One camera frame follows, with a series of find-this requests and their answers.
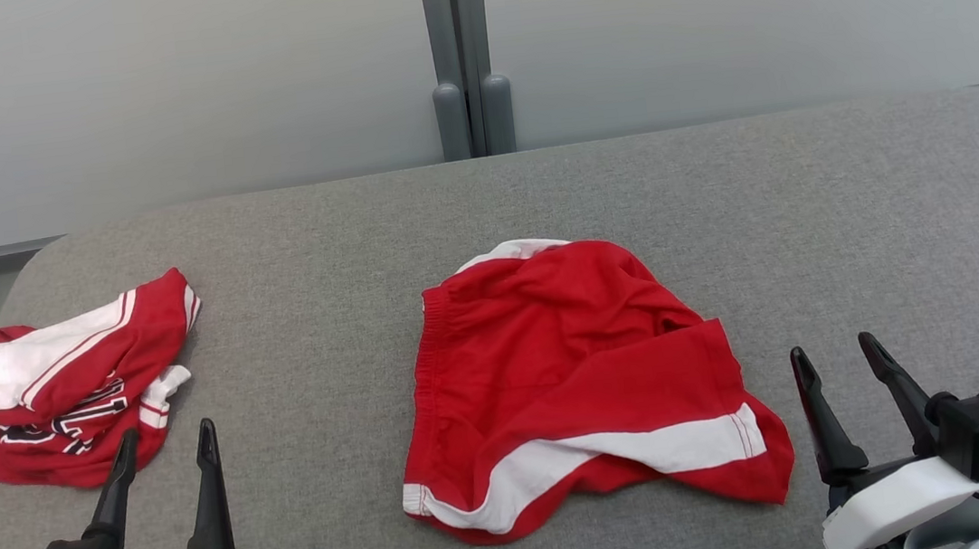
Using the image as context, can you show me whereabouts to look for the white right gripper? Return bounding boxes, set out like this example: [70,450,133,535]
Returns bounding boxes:
[787,319,979,549]

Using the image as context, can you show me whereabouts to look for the red Bulls basketball jersey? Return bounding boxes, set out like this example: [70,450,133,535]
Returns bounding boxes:
[0,265,222,513]

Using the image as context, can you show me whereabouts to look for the red white-striped basketball shorts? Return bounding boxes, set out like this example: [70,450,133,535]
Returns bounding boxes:
[376,213,802,549]

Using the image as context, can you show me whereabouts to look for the grey door frame post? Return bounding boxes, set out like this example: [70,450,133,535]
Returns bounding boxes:
[420,0,476,164]
[457,0,519,158]

